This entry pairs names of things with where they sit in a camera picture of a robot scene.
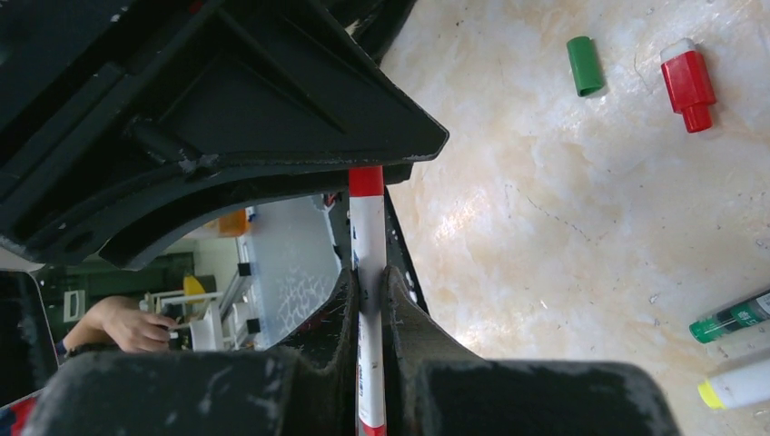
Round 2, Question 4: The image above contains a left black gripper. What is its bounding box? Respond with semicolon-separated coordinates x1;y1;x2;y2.
1;1;449;272

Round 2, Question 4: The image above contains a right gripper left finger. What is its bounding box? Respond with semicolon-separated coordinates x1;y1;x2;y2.
22;269;359;435

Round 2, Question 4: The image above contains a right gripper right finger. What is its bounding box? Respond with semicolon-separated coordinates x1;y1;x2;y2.
380;266;680;435

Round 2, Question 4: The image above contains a red cap white marker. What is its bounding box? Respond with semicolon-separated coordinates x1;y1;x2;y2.
349;166;387;435

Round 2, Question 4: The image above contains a dark green ink pen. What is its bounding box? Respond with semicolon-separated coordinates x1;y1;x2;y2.
689;290;769;343

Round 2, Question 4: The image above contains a yellow cap white marker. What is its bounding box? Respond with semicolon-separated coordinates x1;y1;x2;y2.
697;360;769;410

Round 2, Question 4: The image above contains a green pen cap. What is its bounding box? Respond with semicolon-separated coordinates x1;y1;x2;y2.
566;35;606;97

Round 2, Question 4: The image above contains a red stepped pen cap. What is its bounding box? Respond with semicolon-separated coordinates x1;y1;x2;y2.
660;38;716;134

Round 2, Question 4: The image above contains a person hand in background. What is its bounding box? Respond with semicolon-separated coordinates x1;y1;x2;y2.
59;295;177;352

